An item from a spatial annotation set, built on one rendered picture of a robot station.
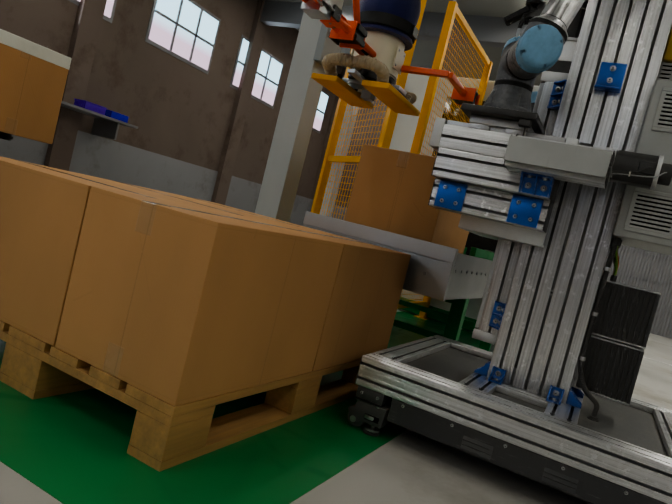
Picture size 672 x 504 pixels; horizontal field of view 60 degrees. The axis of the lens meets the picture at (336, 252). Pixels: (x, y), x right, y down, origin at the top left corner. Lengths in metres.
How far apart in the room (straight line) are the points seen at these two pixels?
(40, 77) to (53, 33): 5.18
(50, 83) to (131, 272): 1.70
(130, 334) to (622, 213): 1.40
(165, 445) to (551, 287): 1.23
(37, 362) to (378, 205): 1.45
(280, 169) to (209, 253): 2.29
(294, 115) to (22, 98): 1.45
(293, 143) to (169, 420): 2.41
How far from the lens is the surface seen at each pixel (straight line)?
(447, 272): 2.30
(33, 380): 1.63
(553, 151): 1.67
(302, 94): 3.53
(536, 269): 1.95
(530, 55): 1.75
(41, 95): 2.94
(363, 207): 2.48
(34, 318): 1.63
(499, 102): 1.84
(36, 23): 7.97
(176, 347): 1.29
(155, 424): 1.35
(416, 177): 2.42
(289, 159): 3.47
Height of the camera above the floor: 0.61
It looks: 3 degrees down
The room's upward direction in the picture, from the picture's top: 14 degrees clockwise
